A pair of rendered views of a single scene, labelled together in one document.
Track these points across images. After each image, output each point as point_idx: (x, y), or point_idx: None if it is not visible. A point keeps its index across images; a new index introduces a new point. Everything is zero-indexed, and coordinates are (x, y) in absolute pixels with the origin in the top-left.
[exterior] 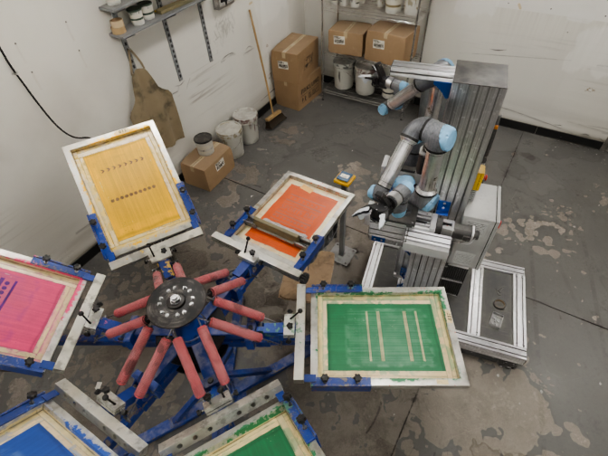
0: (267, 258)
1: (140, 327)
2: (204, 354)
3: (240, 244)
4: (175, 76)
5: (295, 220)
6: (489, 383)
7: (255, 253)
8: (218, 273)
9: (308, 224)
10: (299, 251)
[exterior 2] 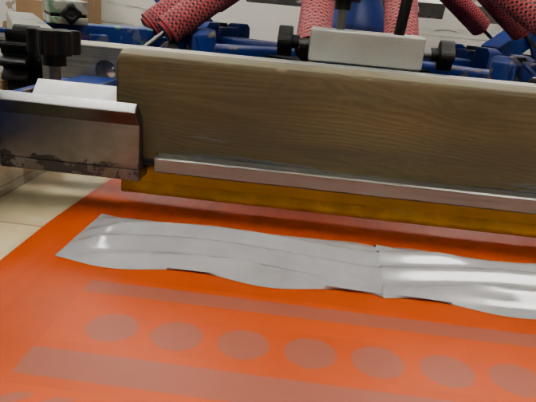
0: (274, 61)
1: (457, 58)
2: (272, 42)
3: (486, 81)
4: None
5: (333, 392)
6: None
7: (356, 68)
8: (394, 1)
9: (76, 365)
10: (103, 179)
